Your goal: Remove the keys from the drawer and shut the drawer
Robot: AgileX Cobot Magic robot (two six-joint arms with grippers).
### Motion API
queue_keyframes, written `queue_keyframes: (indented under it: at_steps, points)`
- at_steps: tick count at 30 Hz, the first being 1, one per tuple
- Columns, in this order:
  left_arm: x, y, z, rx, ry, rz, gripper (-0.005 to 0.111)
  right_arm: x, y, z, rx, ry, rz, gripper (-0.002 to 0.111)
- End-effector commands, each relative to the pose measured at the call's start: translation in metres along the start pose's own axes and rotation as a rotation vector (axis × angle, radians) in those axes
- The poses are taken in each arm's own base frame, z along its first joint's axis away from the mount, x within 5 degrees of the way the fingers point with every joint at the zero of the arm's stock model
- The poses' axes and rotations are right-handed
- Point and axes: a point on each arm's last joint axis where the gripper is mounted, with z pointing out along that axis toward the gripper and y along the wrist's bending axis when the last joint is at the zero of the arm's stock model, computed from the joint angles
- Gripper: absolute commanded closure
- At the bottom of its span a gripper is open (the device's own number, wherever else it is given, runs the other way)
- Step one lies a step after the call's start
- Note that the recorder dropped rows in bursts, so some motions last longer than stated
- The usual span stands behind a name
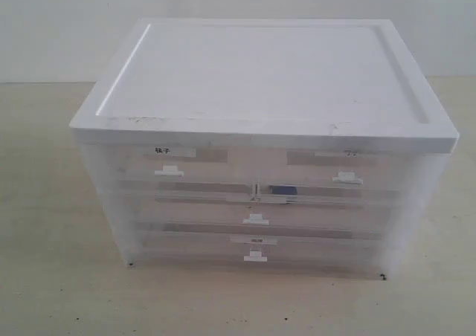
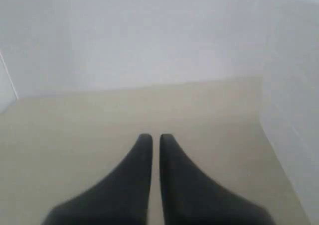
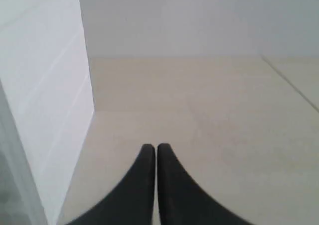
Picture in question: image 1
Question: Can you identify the key bunch with blue fob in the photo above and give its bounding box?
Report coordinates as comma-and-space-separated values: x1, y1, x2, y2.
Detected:
269, 185, 298, 196

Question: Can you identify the small drawer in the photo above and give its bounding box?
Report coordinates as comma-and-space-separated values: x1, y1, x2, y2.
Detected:
257, 149, 413, 192
113, 146, 258, 195

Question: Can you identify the white translucent drawer cabinet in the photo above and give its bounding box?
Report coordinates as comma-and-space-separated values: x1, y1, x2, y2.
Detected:
70, 19, 459, 280

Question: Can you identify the top right small drawer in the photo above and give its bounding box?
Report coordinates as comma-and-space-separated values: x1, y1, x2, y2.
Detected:
257, 149, 413, 192

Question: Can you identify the top left small drawer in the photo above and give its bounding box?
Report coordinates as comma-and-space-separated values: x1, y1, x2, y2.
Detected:
113, 146, 258, 195

